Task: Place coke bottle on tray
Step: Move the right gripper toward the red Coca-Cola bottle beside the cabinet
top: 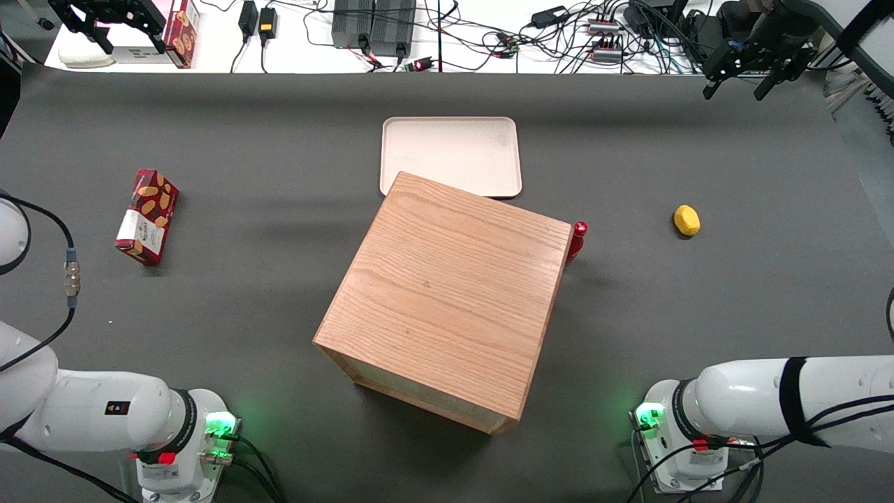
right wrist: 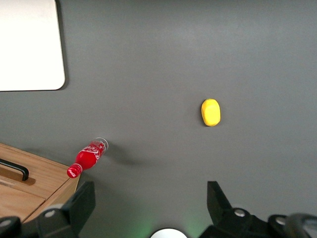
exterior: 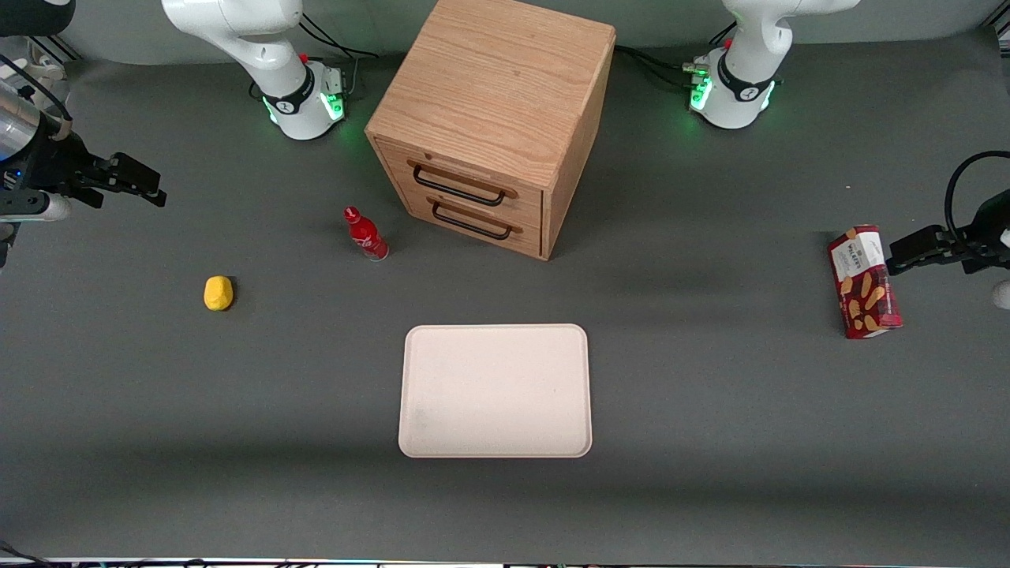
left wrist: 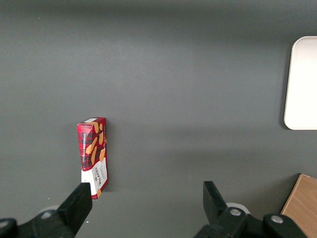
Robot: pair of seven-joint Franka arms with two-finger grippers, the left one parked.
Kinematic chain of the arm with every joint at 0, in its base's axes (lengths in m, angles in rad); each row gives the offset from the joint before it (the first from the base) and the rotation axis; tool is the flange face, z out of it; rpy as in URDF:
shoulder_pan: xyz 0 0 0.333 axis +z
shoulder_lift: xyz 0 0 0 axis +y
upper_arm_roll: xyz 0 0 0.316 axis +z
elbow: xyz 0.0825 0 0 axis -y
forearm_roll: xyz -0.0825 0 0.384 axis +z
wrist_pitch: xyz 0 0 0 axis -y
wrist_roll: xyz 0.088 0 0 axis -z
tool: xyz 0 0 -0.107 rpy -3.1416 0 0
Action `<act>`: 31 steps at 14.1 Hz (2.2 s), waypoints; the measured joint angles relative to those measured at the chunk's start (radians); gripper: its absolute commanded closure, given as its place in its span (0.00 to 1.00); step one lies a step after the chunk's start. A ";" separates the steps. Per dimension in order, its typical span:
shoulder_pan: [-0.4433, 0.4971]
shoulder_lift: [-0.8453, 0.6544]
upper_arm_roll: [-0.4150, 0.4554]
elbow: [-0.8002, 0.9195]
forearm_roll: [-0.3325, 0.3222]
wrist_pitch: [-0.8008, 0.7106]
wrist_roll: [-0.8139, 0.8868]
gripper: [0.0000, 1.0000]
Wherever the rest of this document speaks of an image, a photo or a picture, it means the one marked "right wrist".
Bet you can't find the black drawer handle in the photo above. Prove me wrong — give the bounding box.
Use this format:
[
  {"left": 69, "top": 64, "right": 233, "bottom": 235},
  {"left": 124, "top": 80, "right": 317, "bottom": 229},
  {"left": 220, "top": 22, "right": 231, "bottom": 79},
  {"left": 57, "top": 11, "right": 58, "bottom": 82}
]
[{"left": 0, "top": 158, "right": 30, "bottom": 182}]

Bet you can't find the yellow toy lemon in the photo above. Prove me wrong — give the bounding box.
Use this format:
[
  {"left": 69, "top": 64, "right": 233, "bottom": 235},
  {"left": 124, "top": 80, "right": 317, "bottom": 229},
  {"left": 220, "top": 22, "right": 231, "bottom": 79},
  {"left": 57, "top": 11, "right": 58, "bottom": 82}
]
[{"left": 201, "top": 98, "right": 221, "bottom": 127}]

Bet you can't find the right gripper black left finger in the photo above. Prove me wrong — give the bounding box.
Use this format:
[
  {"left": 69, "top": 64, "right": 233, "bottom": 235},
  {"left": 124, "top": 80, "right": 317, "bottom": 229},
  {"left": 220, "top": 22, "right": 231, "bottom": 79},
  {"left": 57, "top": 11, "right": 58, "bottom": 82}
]
[{"left": 37, "top": 180, "right": 96, "bottom": 238}]

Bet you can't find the wooden drawer cabinet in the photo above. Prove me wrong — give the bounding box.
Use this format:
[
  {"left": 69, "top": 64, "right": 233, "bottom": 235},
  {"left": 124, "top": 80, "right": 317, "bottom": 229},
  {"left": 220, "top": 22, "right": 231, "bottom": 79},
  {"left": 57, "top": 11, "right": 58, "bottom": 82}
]
[{"left": 0, "top": 142, "right": 81, "bottom": 223}]

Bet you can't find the wooden drawer front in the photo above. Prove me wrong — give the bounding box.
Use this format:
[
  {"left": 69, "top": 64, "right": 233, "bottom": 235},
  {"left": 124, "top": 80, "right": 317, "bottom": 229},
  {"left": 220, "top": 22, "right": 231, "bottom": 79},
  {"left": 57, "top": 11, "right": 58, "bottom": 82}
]
[
  {"left": 0, "top": 145, "right": 70, "bottom": 199},
  {"left": 0, "top": 184, "right": 47, "bottom": 223}
]

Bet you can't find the red coke bottle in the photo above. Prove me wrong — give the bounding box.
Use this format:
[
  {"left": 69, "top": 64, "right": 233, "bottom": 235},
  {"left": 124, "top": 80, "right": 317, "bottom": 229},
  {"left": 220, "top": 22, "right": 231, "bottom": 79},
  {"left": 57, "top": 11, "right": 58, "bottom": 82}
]
[{"left": 66, "top": 137, "right": 109, "bottom": 179}]

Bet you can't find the white rectangular tray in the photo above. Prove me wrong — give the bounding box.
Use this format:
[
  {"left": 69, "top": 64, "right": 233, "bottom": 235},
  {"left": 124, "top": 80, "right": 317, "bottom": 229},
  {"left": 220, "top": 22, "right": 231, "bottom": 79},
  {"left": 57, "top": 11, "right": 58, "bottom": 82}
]
[{"left": 0, "top": 0, "right": 66, "bottom": 92}]

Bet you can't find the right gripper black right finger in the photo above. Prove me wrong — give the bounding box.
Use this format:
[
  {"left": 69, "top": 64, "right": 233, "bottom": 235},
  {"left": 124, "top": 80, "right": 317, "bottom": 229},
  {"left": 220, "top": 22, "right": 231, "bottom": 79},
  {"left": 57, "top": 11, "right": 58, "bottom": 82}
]
[{"left": 199, "top": 180, "right": 271, "bottom": 238}]

